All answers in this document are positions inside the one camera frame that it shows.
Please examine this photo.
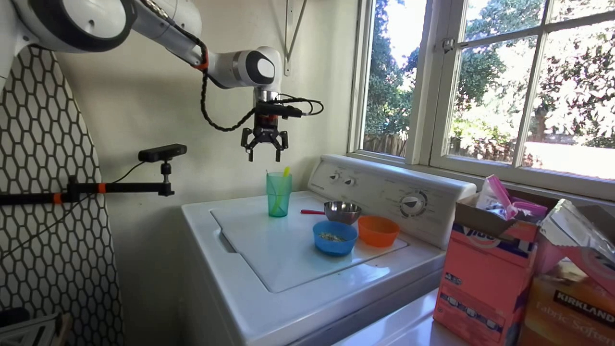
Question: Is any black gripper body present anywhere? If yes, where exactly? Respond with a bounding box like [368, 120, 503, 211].
[251, 114, 280, 143]

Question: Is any orange plastic bowl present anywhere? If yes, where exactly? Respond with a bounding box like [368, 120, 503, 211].
[355, 212, 401, 249]

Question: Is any white washing machine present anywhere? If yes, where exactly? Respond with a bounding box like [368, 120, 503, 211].
[180, 151, 478, 346]

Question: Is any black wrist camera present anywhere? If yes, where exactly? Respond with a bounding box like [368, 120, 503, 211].
[255, 97, 303, 120]

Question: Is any black stereo camera bar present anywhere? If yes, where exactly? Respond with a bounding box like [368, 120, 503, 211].
[136, 141, 188, 162]

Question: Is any orange Tide detergent box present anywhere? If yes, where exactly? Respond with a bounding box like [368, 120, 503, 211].
[432, 189, 559, 346]

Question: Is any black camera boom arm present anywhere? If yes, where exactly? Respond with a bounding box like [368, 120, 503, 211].
[0, 161, 176, 207]

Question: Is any thin hanging wall cord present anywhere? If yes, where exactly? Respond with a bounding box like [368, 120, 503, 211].
[278, 0, 311, 76]

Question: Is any white wooden window frame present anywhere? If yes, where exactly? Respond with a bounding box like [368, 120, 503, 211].
[347, 0, 615, 201]

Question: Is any green translucent plastic cup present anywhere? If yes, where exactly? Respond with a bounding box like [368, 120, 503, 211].
[265, 168, 293, 218]

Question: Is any honeycomb pattern ironing board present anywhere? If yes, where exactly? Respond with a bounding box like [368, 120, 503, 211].
[0, 43, 124, 346]

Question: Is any pink plastic bag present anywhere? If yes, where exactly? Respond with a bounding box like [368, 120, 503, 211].
[476, 172, 549, 222]

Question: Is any blue plastic bowl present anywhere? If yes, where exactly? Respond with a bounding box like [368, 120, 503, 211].
[311, 218, 359, 257]

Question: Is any large white timer dial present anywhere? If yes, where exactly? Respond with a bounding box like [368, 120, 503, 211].
[397, 189, 428, 218]

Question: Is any silver metal bowl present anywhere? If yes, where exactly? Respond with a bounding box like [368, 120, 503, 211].
[322, 199, 363, 226]

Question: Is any Kirkland cardboard box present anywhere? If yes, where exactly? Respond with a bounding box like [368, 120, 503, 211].
[516, 197, 615, 346]

